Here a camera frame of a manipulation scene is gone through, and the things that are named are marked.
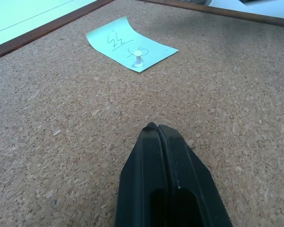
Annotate white pushpin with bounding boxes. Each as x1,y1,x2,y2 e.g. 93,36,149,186
132,50,144,68

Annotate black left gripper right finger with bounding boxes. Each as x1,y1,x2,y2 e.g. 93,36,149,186
157,124,233,227

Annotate green sticky note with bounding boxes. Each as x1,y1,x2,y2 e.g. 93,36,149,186
86,16,179,73

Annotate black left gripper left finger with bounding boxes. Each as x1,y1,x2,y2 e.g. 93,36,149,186
115,122,171,227

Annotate cork board with wooden frame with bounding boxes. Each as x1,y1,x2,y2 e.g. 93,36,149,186
0,0,284,227

